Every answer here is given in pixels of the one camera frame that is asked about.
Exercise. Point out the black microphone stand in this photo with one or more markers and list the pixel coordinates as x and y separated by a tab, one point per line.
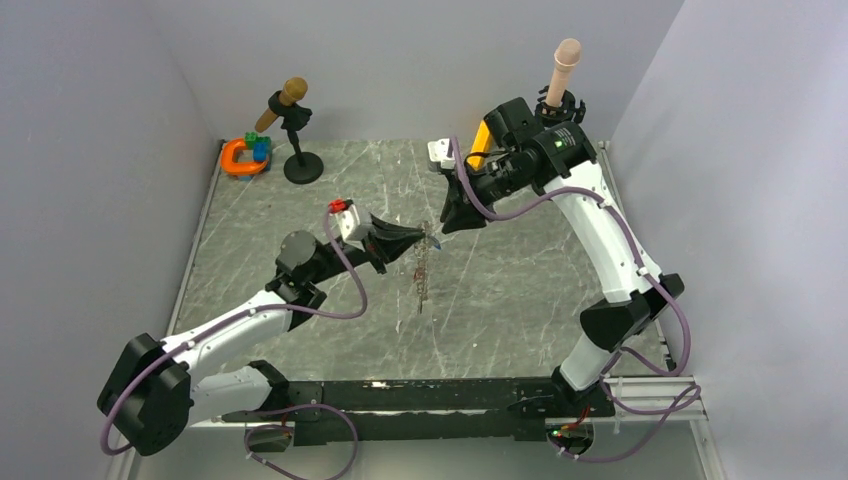
569	110
301	167

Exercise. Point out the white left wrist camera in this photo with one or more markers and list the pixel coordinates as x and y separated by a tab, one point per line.
354	225

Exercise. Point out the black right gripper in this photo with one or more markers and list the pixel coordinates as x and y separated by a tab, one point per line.
458	215

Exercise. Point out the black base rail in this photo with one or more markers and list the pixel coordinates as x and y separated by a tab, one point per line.
520	408

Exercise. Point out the black right microphone stand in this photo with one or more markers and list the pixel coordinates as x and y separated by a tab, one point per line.
569	110

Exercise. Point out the black left microphone stand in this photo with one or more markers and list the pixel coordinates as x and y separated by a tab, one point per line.
301	167

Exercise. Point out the colourful toy block stack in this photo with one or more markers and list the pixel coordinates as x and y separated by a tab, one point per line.
259	146

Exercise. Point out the metal disc with keyrings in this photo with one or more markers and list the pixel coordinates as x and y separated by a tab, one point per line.
420	276

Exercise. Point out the yellow toy block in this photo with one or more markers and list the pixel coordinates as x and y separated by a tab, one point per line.
482	140

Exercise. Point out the beige microphone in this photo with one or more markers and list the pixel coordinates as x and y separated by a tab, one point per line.
566	57

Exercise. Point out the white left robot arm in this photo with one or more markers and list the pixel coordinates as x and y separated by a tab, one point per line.
158	388

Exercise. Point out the brown microphone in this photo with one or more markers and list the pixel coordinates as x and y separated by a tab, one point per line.
284	105

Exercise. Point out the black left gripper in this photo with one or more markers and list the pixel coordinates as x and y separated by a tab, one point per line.
387	242

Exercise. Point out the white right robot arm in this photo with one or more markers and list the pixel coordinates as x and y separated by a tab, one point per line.
547	151

